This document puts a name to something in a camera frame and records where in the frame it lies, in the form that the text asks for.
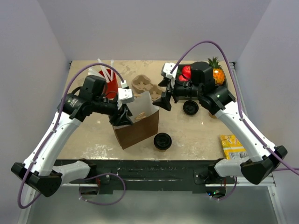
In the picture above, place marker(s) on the red apple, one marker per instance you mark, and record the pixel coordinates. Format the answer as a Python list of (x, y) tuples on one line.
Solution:
[(186, 72)]

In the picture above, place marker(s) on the black coffee cup lid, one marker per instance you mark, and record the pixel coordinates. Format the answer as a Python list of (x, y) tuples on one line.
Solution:
[(162, 141)]

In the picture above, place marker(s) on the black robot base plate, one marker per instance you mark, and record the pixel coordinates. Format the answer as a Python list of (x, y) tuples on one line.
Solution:
[(149, 175)]

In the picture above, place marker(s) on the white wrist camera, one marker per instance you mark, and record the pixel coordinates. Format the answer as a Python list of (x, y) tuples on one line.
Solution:
[(169, 72), (124, 95)]

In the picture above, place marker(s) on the brown paper bag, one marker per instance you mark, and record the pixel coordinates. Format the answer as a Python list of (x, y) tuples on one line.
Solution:
[(145, 118)]

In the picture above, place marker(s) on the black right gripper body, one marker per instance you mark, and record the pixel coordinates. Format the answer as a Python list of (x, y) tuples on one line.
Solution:
[(172, 90)]

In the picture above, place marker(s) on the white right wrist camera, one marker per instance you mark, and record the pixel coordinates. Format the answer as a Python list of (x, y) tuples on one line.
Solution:
[(169, 72)]

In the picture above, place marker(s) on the yellow snack bag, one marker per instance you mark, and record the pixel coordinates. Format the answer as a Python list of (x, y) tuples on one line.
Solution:
[(232, 147)]

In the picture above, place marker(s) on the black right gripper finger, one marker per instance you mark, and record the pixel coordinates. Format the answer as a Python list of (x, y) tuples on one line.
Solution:
[(164, 82), (163, 101)]

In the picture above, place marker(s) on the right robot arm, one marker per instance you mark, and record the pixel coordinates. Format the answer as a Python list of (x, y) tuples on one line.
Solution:
[(263, 155)]

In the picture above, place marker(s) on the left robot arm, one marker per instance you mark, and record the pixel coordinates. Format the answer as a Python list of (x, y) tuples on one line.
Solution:
[(38, 170)]

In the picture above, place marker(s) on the red straw holder cup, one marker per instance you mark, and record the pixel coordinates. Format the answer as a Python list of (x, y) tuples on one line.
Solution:
[(109, 88)]

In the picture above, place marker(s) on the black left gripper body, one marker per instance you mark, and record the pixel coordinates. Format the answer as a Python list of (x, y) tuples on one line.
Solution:
[(115, 117)]

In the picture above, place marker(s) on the grey fruit tray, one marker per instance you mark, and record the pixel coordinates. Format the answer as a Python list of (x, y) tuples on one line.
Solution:
[(181, 81)]

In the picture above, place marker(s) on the pineapple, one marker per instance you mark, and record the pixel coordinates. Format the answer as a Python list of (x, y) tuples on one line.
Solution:
[(218, 73)]

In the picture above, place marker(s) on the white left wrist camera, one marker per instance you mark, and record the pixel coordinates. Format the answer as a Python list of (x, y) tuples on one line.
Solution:
[(124, 95)]

